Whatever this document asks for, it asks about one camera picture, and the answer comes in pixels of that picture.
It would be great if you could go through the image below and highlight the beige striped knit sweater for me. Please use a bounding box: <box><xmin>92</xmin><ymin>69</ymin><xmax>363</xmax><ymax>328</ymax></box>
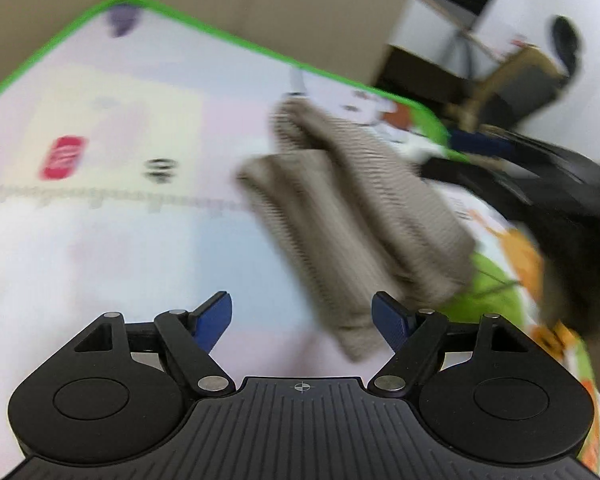
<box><xmin>236</xmin><ymin>98</ymin><xmax>476</xmax><ymax>362</ymax></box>

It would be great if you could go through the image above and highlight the black and tan office chair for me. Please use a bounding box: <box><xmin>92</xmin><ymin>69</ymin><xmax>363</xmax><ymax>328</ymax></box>
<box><xmin>444</xmin><ymin>15</ymin><xmax>581</xmax><ymax>132</ymax></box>

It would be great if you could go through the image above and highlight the white desk with black legs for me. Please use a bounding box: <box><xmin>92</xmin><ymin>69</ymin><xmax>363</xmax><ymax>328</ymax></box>
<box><xmin>375</xmin><ymin>0</ymin><xmax>504</xmax><ymax>94</ymax></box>

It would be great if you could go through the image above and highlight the cartoon play mat green border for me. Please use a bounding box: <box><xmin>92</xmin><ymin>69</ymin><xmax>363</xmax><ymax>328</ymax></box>
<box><xmin>0</xmin><ymin>0</ymin><xmax>600</xmax><ymax>479</ymax></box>

